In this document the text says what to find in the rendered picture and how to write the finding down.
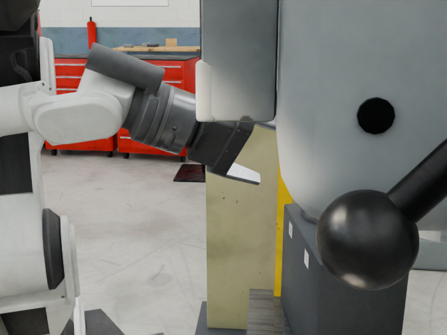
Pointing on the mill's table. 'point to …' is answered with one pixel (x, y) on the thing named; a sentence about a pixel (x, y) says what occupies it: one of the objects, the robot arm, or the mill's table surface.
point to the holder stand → (330, 290)
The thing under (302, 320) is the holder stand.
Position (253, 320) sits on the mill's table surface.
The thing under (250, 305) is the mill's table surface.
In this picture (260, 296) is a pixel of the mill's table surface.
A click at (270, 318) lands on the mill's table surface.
